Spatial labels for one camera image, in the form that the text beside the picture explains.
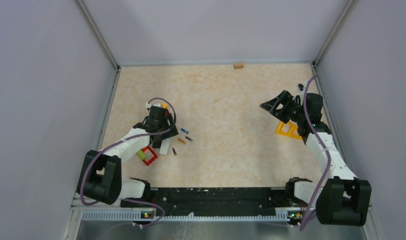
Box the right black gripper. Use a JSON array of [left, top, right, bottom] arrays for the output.
[[260, 90, 306, 124]]

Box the white remote control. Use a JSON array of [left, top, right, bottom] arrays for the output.
[[159, 138, 172, 155]]

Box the orange battery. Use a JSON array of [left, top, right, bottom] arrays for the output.
[[177, 138, 187, 145]]

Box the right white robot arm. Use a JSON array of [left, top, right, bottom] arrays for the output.
[[260, 90, 372, 227]]

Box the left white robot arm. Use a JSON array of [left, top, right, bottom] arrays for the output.
[[76, 105, 178, 207]]

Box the blue battery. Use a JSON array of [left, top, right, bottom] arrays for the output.
[[180, 128, 189, 134]]

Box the green block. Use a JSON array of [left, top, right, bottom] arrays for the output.
[[136, 150, 147, 160]]

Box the red toy basket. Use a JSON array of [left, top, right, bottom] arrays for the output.
[[141, 146, 158, 166]]

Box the small wooden block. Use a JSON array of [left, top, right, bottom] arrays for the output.
[[233, 62, 244, 70]]

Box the yellow triangle frame toy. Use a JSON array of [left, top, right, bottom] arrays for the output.
[[275, 121, 302, 140]]

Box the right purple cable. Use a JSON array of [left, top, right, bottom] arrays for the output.
[[299, 74, 332, 232]]

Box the purple cable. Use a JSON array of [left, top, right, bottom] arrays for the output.
[[299, 74, 332, 232], [77, 97, 177, 229]]

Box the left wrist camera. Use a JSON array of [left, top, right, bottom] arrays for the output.
[[145, 102, 162, 109]]

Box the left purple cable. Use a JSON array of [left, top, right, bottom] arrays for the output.
[[77, 97, 177, 229]]

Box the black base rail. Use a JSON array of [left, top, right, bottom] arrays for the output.
[[120, 187, 307, 217]]

